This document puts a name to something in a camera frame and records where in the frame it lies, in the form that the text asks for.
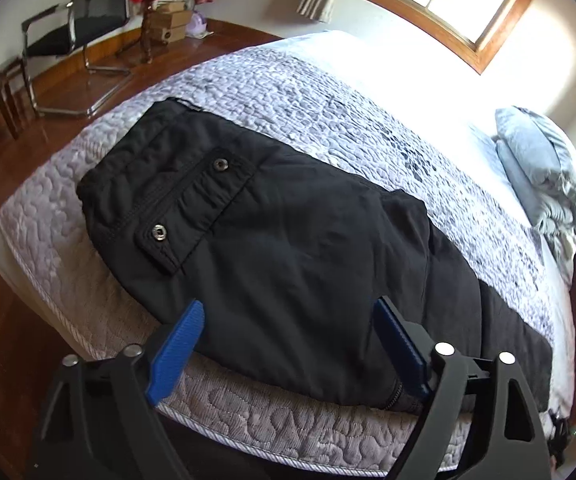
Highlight light grey folded blanket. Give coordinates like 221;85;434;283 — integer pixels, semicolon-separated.
497;140;576;283

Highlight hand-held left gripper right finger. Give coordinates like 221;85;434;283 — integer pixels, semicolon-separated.
372;296;554;480

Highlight cardboard box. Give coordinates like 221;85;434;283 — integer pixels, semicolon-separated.
149;9;194;29
148;24;189;43

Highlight dark wooden stool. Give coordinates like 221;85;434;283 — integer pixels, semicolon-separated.
0;57;36;143

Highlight black mesh metal chair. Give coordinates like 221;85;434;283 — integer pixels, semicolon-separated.
20;0;141;120

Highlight black pants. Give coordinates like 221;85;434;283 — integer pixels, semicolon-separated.
75;97;554;413

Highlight purple plastic container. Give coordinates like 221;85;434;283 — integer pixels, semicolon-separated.
185;14;214;40

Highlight wooden coat rack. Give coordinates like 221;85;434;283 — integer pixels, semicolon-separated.
138;0;159;64

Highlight bed with quilted mattress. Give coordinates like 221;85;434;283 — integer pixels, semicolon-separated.
0;30;576;478

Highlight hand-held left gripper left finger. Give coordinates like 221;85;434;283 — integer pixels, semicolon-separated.
23;299;206;480

